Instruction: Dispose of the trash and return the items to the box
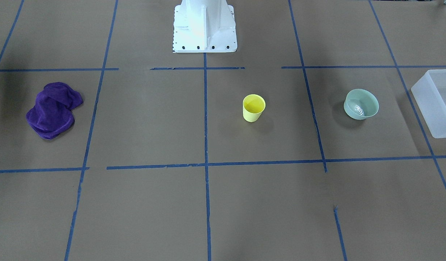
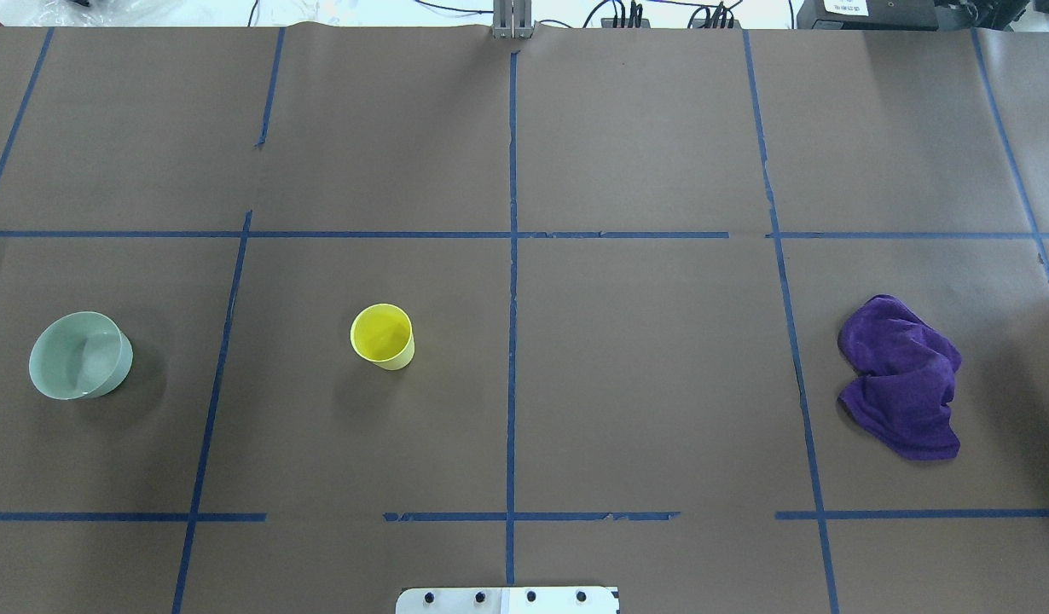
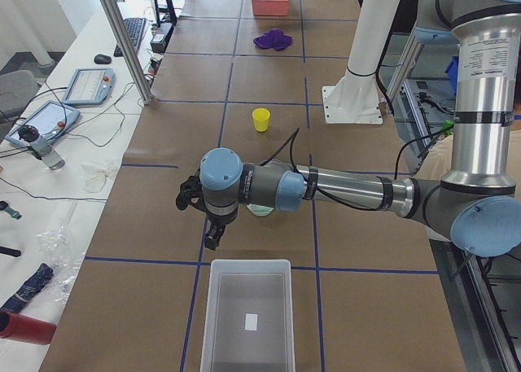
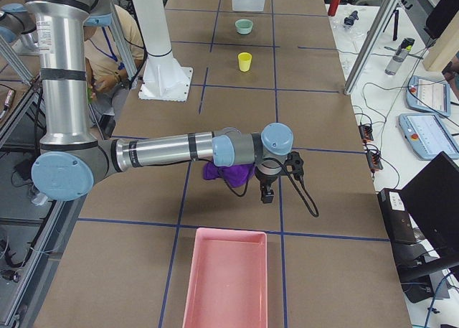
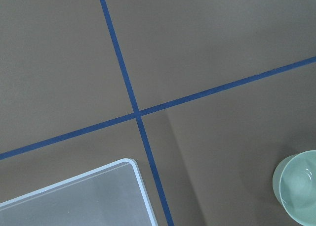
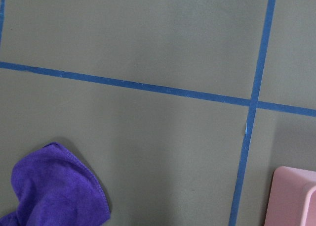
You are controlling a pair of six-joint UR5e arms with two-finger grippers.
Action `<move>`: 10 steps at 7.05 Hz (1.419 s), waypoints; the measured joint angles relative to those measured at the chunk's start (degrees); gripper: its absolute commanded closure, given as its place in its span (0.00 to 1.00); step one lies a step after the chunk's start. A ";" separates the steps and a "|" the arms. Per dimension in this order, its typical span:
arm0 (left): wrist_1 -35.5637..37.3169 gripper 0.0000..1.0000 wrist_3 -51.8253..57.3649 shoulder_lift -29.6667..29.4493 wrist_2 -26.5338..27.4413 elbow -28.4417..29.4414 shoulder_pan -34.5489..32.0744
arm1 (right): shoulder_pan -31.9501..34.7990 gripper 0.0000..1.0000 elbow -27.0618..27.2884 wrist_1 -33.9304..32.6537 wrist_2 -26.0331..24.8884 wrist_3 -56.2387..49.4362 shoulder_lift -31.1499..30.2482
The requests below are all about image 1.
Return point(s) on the translucent plastic storage box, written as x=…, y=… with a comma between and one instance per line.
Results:
x=430, y=95

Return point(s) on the light green bowl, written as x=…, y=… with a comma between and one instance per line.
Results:
x=360, y=104

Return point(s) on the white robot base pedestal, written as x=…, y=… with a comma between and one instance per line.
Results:
x=204, y=26

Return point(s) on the purple cloth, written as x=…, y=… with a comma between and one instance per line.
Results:
x=52, y=113

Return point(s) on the yellow plastic cup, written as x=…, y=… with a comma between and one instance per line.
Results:
x=253, y=107

